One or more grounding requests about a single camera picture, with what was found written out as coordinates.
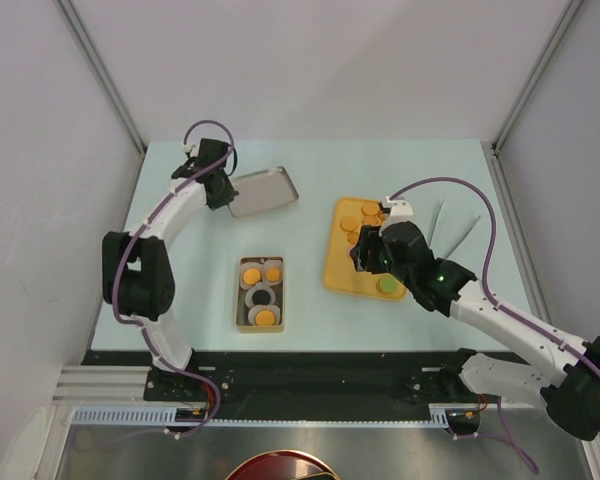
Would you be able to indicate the metal tongs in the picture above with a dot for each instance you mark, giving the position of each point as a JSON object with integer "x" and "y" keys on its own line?
{"x": 449, "y": 229}

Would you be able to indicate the yellow cookie tin box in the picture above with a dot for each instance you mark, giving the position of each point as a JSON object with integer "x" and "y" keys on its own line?
{"x": 245, "y": 310}

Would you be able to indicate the right aluminium frame post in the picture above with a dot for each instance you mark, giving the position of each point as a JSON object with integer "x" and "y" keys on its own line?
{"x": 557, "y": 36}

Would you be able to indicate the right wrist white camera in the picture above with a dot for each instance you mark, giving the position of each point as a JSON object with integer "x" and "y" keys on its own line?
{"x": 395, "y": 211}

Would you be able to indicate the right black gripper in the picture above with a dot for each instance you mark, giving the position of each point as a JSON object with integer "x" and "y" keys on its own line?
{"x": 369, "y": 240}

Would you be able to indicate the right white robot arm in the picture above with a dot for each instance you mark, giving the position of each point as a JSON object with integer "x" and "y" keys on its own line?
{"x": 559, "y": 372}

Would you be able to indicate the wrist white camera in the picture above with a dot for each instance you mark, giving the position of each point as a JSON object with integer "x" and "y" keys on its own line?
{"x": 188, "y": 148}
{"x": 395, "y": 211}

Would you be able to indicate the aluminium frame post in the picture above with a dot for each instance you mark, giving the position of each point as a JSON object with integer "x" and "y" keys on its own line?
{"x": 101, "y": 73}
{"x": 557, "y": 36}

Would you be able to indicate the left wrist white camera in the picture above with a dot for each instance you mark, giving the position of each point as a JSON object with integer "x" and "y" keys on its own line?
{"x": 188, "y": 148}

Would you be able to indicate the silver tin lid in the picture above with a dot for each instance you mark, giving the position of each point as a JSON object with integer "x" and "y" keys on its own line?
{"x": 262, "y": 191}

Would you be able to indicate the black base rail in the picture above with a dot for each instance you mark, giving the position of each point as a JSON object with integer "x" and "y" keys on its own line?
{"x": 305, "y": 386}

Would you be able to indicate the yellow cookie tray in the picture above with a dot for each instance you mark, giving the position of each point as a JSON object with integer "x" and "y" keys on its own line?
{"x": 349, "y": 215}

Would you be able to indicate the left aluminium frame post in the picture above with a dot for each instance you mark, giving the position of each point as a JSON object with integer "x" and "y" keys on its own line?
{"x": 101, "y": 73}

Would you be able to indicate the dark red round object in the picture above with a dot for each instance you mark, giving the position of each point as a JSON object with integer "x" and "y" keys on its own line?
{"x": 283, "y": 464}

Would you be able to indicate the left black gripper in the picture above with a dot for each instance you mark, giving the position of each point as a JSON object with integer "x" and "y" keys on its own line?
{"x": 226, "y": 198}

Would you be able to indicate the green sandwich cookie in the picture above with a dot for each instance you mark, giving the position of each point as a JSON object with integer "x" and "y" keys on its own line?
{"x": 387, "y": 285}

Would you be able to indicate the black cookie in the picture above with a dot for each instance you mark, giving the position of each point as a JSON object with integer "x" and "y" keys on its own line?
{"x": 261, "y": 297}

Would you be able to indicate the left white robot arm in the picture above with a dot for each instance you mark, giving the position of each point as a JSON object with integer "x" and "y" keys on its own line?
{"x": 137, "y": 276}

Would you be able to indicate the orange cookie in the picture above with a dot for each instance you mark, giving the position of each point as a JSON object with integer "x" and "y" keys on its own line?
{"x": 251, "y": 276}
{"x": 273, "y": 274}
{"x": 265, "y": 318}

